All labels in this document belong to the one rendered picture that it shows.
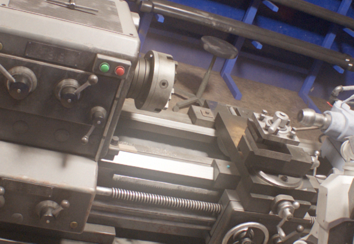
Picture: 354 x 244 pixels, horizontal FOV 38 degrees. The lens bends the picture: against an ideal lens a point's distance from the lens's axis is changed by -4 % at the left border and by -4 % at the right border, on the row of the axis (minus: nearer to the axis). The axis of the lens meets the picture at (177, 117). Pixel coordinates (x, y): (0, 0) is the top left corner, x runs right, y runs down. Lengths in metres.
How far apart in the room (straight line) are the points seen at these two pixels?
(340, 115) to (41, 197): 1.46
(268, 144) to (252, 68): 3.75
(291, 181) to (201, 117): 0.60
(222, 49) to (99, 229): 2.49
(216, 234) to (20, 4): 1.24
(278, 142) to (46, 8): 1.05
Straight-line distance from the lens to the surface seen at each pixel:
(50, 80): 1.91
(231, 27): 5.09
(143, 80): 2.16
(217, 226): 2.33
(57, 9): 1.98
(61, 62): 1.89
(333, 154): 2.84
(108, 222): 2.38
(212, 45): 4.49
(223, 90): 5.39
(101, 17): 2.03
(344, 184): 1.57
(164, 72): 2.15
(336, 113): 2.65
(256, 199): 2.22
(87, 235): 2.35
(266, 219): 2.32
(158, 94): 2.15
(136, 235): 2.51
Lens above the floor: 1.99
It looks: 26 degrees down
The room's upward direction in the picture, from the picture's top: 22 degrees clockwise
